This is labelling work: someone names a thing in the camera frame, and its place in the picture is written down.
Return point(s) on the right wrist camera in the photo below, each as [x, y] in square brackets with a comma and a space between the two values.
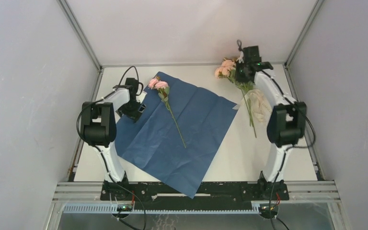
[253, 60]

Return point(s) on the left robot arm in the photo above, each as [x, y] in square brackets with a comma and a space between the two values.
[96, 126]

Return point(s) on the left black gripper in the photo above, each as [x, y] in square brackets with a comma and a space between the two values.
[134, 115]

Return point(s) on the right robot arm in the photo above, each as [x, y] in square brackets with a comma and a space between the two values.
[286, 125]

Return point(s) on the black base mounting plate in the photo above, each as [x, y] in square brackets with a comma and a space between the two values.
[210, 196]

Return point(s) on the blue wrapping paper sheet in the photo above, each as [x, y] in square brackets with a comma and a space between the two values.
[153, 143]

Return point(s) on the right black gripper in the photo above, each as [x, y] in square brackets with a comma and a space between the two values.
[238, 77]

